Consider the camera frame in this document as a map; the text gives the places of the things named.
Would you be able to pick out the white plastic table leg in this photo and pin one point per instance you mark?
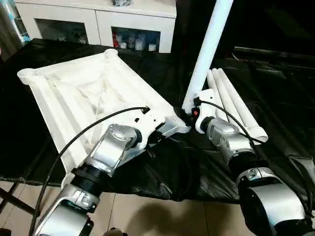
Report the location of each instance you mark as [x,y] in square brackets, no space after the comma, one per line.
[225,96]
[209,49]
[242,108]
[213,88]

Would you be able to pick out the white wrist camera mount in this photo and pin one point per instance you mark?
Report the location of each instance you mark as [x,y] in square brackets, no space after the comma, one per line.
[205,108]
[150,123]

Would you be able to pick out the white plastic table top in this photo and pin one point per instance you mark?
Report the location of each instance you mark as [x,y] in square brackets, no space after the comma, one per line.
[61,98]

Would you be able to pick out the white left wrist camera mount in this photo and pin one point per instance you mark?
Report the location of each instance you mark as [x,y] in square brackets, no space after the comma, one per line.
[150,123]

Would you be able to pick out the black folding table frame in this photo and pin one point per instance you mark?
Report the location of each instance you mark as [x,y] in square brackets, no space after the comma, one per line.
[14,196]

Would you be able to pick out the dark furniture with brass label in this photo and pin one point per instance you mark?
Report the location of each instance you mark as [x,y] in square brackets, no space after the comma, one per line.
[270,22]

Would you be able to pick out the small white jar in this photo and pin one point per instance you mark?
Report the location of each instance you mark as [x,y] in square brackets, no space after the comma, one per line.
[123,45]

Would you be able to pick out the black horizontal bar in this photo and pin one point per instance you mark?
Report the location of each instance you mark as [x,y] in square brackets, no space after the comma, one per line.
[270,52]

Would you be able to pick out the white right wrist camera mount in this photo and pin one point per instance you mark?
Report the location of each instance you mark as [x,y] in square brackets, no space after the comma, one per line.
[205,108]

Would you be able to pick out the black plastic mat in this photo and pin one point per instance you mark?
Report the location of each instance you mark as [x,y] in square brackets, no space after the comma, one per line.
[29,118]

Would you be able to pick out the dark patterned bundle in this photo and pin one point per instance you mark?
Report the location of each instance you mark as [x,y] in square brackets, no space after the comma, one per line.
[123,2]

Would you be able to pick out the red box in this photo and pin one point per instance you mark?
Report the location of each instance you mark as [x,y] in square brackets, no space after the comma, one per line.
[115,39]

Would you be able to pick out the grey curtain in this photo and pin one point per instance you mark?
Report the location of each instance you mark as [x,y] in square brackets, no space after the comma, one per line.
[8,29]

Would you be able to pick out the white glass-door cabinet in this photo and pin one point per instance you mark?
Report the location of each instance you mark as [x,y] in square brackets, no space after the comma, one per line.
[98,19]

